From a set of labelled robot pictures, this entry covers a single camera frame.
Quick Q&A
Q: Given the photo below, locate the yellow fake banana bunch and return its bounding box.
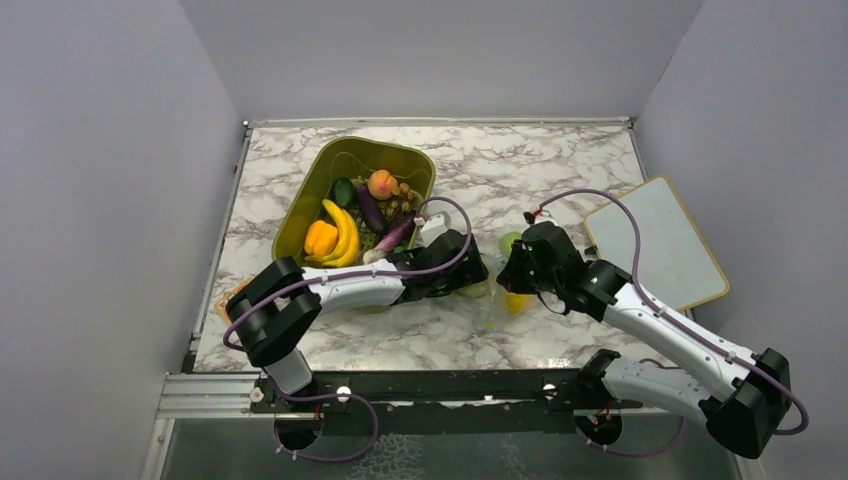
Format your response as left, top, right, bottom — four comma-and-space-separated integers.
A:
305, 199, 360, 268

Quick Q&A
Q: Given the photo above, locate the white red fake radish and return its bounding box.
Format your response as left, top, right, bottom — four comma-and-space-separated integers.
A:
362, 248, 386, 265

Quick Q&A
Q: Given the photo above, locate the dark fake eggplant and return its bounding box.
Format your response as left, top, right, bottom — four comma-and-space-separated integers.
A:
356, 183, 388, 236

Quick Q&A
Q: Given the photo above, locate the orange snack packet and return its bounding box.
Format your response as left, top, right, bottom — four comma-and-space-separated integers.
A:
215, 276, 254, 324

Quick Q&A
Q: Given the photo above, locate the purple fake eggplant in bin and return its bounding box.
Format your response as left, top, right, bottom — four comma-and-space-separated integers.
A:
373, 210, 418, 255

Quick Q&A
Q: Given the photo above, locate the green fake cabbage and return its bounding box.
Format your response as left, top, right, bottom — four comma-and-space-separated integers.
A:
456, 281, 490, 298

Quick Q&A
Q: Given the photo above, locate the black mounting rail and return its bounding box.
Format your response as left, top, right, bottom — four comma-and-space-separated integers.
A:
249, 368, 641, 437

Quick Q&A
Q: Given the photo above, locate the orange fake peach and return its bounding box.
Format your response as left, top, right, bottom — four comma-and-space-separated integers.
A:
366, 170, 399, 200

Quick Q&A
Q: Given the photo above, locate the clear zip top bag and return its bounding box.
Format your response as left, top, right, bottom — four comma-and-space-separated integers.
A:
450, 247, 528, 333

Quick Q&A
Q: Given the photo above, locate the green fake lime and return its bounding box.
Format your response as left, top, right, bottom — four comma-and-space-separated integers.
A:
498, 231, 521, 260

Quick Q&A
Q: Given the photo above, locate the white board with yellow rim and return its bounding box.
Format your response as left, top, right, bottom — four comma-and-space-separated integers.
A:
584, 175, 730, 311

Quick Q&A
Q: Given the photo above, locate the yellow fake lemon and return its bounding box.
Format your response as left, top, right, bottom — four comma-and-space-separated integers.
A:
506, 293, 535, 315

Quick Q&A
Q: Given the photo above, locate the dark green fake avocado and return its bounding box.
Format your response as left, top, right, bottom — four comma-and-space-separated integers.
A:
329, 177, 357, 210

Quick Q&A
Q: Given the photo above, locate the olive green plastic bin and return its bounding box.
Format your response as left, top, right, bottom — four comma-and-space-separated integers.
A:
271, 136, 436, 265

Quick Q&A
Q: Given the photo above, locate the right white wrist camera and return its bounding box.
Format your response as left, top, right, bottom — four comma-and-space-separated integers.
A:
523, 208, 551, 226

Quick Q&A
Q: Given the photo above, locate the orange fake bell pepper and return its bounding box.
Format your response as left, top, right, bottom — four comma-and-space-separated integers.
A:
303, 220, 339, 257

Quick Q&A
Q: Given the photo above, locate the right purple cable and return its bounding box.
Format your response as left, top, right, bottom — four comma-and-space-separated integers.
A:
533, 189, 811, 437

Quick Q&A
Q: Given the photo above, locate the brown fake nut cluster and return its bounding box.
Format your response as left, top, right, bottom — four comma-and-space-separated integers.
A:
386, 183, 420, 218

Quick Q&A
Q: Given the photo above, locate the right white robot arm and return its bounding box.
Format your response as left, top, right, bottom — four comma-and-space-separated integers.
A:
497, 222, 791, 459

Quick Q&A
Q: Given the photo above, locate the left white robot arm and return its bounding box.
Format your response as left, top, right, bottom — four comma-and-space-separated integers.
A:
224, 229, 489, 411

